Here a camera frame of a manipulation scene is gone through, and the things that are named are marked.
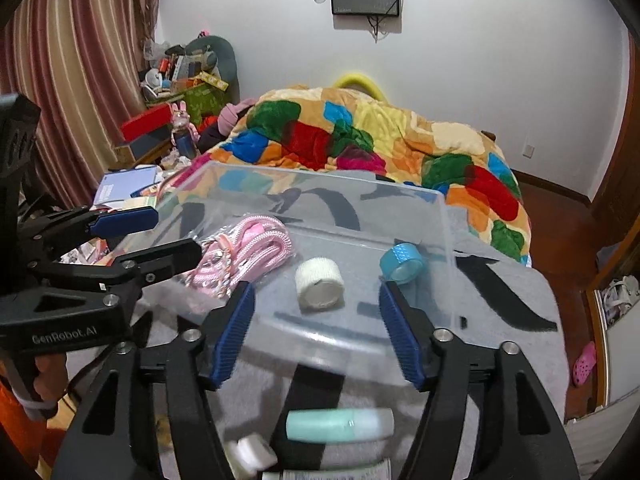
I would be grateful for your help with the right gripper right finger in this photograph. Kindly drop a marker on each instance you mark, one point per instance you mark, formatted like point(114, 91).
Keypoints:
point(410, 332)

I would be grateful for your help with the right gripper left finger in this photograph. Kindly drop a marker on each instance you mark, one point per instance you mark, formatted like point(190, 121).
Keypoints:
point(225, 330)

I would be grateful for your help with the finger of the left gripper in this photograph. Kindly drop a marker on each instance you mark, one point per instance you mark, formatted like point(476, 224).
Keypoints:
point(124, 222)
point(160, 263)

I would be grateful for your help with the white bandage roll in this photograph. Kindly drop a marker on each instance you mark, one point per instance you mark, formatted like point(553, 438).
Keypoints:
point(319, 284)
point(249, 456)

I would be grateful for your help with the mint green lotion bottle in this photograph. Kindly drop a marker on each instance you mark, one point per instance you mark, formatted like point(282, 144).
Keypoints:
point(340, 425)

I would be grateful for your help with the clear plastic storage bin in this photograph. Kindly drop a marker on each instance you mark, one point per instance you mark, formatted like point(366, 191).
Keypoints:
point(349, 233)

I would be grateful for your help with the hand holding left gripper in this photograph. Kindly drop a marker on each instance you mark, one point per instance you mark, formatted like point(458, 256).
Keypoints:
point(51, 382)

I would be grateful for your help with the blue white book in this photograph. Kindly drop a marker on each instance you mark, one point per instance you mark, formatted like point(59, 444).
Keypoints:
point(117, 186)

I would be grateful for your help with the red box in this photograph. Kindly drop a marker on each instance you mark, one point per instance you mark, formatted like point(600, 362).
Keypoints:
point(156, 117)

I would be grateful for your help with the pink rabbit water bottle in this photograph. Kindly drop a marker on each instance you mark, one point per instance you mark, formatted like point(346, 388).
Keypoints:
point(184, 135)

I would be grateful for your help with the pink knitted hat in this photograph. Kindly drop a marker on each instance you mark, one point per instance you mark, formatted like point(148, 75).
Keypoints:
point(230, 115)

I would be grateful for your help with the pink croc shoe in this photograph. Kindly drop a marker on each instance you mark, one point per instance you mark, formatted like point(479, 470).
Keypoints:
point(584, 364)

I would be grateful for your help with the green grey plush toy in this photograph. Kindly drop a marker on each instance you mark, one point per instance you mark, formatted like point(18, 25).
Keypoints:
point(219, 57)

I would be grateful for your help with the striped pink curtain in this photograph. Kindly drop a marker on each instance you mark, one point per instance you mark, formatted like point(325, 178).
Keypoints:
point(79, 61)

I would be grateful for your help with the wooden open shelf unit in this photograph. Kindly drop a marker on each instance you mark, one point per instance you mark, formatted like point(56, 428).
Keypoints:
point(612, 298)

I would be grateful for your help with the colourful patchwork blanket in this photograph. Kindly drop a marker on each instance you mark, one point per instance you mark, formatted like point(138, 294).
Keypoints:
point(328, 129)

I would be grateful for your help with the brown wooden door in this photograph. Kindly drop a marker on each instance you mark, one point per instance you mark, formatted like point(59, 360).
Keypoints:
point(616, 206)

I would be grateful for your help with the yellow pillow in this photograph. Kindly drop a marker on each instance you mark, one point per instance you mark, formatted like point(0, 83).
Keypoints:
point(360, 82)

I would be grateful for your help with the wall power socket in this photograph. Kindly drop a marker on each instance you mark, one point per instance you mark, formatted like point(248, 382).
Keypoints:
point(528, 151)

